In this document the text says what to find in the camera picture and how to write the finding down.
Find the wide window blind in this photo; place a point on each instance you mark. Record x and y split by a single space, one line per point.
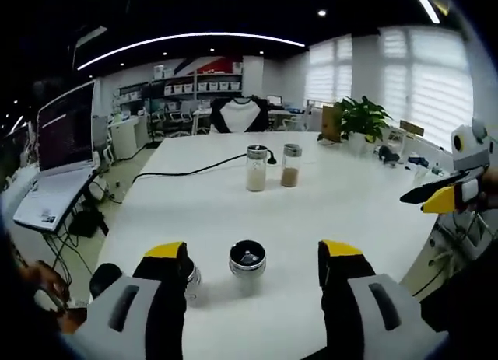
428 80

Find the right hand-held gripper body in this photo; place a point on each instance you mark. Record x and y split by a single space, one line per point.
470 150

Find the seasoning bottle with white crystals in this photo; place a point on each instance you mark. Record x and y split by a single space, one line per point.
247 266

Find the small wooden box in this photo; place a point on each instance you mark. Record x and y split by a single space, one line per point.
411 127

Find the white cabinet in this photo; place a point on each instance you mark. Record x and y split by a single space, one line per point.
126 136

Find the black round object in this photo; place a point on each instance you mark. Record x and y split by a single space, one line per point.
105 278

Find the black laptop stand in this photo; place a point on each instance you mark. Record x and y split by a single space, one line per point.
91 204

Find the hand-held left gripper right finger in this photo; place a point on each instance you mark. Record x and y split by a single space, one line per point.
365 321

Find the curved ceiling light strip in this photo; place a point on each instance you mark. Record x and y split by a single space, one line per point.
186 37

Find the white office chair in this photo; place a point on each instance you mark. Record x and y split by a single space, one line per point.
179 117
459 235

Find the small dark grey device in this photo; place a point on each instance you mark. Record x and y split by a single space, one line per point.
389 154

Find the green potted plant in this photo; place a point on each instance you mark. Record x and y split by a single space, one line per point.
363 117

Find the chair with black white shirt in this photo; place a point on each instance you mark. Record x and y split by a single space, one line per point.
239 115

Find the shelving unit with white bins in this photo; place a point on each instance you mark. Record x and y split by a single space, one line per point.
198 86

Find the seasoning bottle with white powder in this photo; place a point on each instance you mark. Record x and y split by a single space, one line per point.
193 278

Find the narrow window blind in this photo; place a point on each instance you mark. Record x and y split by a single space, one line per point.
328 70

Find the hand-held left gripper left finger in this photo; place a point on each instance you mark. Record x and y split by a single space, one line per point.
128 325

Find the seasoning bottle with brown powder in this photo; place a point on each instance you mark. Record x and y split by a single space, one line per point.
290 175

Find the straight ceiling light strip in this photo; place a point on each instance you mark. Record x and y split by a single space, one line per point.
426 4

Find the brown cardboard box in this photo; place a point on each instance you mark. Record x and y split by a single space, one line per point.
331 123

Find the tall seasoning bottle cream powder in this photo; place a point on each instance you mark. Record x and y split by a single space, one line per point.
256 177

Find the person's right hand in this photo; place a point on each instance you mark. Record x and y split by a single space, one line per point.
488 196

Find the white laptop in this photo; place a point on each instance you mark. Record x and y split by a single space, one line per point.
66 142

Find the person's dark clothing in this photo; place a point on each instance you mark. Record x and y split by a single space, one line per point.
455 294

